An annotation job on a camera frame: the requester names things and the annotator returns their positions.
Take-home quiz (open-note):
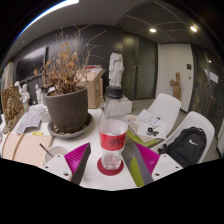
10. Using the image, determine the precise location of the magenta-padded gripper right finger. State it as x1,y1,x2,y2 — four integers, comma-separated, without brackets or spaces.
131,142,183,186

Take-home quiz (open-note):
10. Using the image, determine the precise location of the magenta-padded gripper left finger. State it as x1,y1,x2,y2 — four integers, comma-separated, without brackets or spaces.
42,142,92,185

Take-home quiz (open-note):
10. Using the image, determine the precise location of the clear bottle with red label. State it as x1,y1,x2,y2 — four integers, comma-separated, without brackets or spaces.
98,85,129,171

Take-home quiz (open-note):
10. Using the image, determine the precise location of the lime green chair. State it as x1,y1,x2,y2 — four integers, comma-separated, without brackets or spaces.
129,155,145,188

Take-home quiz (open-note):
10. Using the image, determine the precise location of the flat round red coaster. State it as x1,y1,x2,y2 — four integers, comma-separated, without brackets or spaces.
96,157,125,177

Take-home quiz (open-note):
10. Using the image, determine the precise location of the grey plant saucer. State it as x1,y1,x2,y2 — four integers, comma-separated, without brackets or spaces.
47,113,95,140

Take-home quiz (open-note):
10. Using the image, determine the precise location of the papers stack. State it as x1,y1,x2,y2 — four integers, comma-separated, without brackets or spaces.
128,109,168,141

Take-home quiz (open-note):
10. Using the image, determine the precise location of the black backpack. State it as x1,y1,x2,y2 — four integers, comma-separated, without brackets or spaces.
158,126,208,168

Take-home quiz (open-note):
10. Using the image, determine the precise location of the dried plant in grey pot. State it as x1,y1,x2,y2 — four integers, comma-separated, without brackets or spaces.
33,24,107,134

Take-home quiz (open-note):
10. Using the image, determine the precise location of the small glass cup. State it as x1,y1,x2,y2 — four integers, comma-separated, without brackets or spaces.
39,110,52,124

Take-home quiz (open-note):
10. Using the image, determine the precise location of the beige table mat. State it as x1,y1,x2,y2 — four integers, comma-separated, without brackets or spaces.
1,131,54,168

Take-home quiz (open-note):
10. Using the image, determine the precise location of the white chair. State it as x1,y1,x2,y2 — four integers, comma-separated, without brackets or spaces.
146,93,182,134
151,110,216,168

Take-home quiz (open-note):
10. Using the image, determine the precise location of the printed newspaper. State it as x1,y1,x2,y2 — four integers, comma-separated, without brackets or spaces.
14,104,51,134

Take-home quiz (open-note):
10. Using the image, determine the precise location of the cardboard box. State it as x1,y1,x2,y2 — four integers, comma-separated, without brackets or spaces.
78,65,107,109

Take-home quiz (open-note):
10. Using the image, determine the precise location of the wooden figure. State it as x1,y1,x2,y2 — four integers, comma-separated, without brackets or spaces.
169,72,183,101

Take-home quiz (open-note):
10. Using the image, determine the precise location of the small white figurine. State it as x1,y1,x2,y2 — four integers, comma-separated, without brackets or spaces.
20,83,32,104

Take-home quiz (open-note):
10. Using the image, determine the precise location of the tall white statue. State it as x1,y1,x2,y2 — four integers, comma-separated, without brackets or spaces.
108,48,133,114

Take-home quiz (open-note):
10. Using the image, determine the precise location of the black wall screen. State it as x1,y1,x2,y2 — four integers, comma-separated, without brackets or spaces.
13,46,48,83

